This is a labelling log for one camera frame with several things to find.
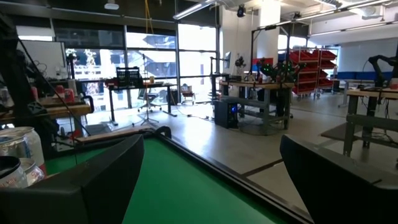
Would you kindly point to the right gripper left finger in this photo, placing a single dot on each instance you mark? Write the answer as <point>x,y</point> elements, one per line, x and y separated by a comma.
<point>62,205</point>

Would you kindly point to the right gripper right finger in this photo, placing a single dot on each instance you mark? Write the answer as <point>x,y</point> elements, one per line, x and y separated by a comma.
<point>342,199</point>

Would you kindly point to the slim white can dark top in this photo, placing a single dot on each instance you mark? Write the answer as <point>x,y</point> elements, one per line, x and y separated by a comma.
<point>7,165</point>

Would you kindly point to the black bench robot arm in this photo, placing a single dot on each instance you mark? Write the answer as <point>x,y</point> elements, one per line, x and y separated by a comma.
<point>377,67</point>
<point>280,71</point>

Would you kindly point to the wooden top metal workbench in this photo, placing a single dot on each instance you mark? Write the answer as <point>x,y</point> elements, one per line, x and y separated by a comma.
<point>373,93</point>
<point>255,84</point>
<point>62,110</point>

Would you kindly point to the green table mat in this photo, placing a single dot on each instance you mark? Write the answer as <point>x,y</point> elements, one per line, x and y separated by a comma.
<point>186,186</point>

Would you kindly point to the red bin rack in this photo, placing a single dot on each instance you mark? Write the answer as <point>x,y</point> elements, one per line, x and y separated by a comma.
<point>311,71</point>

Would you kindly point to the black standing desk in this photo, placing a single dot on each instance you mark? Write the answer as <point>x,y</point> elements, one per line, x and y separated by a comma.
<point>140,85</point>

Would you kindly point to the computer tower blue light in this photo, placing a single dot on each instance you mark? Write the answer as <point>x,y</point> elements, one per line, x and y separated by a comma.
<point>225,113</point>

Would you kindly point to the black plastic crate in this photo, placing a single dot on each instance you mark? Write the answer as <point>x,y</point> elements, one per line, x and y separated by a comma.
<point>128,76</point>

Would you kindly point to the white board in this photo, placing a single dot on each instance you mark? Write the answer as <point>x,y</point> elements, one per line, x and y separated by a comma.
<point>40,59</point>

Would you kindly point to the ceiling tube light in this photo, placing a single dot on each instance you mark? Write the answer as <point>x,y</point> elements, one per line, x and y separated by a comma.
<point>192,9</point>

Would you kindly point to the black frame clamp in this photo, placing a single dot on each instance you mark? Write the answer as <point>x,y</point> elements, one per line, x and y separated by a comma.
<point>163,132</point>

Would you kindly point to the black camera tripod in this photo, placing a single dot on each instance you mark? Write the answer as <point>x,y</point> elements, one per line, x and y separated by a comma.
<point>146,93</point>

